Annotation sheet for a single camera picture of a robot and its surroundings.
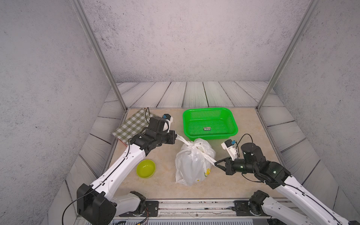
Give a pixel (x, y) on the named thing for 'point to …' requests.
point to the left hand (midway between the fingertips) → (178, 134)
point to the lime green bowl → (146, 168)
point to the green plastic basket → (209, 123)
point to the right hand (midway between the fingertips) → (217, 165)
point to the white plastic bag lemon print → (193, 161)
